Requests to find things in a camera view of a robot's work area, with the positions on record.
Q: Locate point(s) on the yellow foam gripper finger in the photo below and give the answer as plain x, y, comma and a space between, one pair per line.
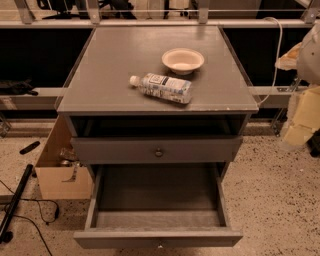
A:
306, 118

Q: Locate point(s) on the grey drawer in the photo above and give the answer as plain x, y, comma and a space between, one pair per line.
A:
142, 150
157, 206

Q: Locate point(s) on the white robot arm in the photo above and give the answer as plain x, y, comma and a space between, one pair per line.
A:
305, 58

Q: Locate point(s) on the round metal drawer knob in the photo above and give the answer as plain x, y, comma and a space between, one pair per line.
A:
158, 152

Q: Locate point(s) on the grey wooden drawer cabinet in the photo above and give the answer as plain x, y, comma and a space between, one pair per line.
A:
99, 102

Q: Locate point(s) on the metal diagonal strut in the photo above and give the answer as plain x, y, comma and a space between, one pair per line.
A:
281, 112

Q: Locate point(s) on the white paper bowl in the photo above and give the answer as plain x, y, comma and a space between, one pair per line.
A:
182, 61

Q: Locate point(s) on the clear plastic water bottle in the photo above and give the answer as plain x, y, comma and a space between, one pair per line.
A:
163, 87

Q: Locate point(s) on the items inside cardboard box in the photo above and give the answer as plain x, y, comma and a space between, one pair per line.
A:
68, 158

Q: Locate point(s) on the open cardboard box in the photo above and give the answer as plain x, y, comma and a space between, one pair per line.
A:
58, 178

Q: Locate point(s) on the small black remote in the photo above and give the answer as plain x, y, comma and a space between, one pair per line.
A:
29, 148

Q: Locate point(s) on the black bag on shelf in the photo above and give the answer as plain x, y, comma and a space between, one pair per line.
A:
17, 87

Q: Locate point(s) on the black pole on floor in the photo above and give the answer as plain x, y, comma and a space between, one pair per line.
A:
5, 234

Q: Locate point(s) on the metal rail frame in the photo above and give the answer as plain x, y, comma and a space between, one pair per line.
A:
17, 14

